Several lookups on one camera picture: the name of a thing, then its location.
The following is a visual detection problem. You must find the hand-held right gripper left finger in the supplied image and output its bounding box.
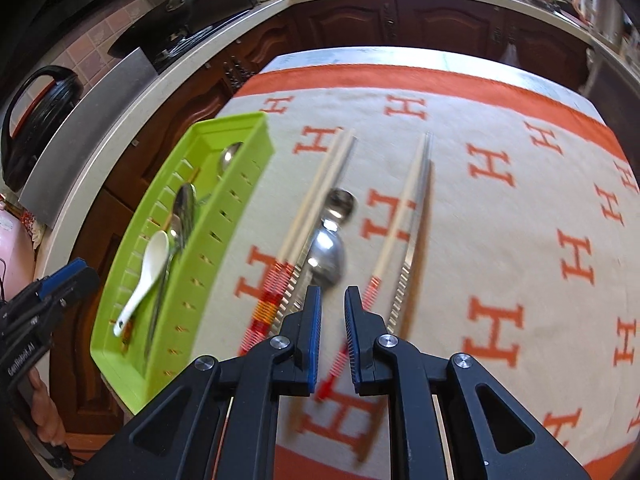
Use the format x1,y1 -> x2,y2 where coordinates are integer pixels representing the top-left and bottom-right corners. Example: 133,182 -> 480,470
87,285 -> 322,480

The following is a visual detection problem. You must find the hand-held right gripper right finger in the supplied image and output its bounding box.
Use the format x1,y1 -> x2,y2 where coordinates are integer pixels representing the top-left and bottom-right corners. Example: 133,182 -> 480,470
344,286 -> 593,480

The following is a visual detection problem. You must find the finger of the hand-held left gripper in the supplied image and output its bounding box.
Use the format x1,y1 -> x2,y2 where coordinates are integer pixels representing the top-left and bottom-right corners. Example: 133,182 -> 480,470
39,259 -> 87,297
50,267 -> 101,311

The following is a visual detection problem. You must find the white ceramic spoon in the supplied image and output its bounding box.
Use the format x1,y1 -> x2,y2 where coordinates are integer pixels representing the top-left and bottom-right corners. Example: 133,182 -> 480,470
113,231 -> 171,338

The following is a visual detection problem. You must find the green plastic utensil tray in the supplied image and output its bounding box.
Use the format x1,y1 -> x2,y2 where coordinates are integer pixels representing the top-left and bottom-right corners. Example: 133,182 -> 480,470
90,111 -> 276,406

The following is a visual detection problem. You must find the large hammered steel spoon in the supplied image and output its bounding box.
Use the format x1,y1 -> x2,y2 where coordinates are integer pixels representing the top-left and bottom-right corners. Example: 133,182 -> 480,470
145,183 -> 198,361

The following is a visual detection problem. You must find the small steel spoon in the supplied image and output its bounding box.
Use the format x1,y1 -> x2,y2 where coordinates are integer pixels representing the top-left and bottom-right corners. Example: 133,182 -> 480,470
321,187 -> 359,228

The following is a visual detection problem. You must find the beige red-striped chopstick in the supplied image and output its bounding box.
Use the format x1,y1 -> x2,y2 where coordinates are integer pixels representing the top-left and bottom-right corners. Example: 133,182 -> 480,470
315,132 -> 430,401
242,129 -> 357,358

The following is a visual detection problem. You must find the steel soup spoon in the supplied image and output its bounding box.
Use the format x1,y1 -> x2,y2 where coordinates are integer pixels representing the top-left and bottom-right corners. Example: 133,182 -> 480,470
217,142 -> 244,178

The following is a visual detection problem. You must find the person's left hand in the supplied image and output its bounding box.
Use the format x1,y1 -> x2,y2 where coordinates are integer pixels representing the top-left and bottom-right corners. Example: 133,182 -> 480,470
30,367 -> 66,445

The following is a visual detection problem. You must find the pink floral object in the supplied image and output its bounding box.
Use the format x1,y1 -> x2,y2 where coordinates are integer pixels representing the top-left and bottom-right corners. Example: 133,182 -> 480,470
0,204 -> 47,273

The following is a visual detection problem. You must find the black pressure cooker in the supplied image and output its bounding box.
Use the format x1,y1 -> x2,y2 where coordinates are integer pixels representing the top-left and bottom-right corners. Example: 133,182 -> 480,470
0,65 -> 85,192

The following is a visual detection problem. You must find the bent steel sheet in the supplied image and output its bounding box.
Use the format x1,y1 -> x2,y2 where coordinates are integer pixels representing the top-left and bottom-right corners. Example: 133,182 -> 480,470
22,46 -> 162,228

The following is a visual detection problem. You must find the orange white printed blanket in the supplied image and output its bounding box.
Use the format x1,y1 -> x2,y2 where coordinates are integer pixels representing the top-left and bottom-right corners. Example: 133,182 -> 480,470
192,62 -> 640,480

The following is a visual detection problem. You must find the white kitchen countertop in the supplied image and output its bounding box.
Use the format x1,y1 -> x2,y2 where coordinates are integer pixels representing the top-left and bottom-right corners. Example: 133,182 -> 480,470
32,0 -> 640,281

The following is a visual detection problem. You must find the black wok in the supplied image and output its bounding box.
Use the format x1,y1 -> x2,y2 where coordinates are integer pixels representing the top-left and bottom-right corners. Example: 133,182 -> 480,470
107,0 -> 201,63

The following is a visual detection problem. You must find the black gas stove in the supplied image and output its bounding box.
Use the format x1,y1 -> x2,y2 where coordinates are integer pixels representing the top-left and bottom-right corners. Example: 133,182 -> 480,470
150,7 -> 256,73

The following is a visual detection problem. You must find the steel electric kettle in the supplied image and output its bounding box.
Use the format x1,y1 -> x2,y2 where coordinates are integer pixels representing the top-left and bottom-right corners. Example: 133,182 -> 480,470
574,0 -> 618,36

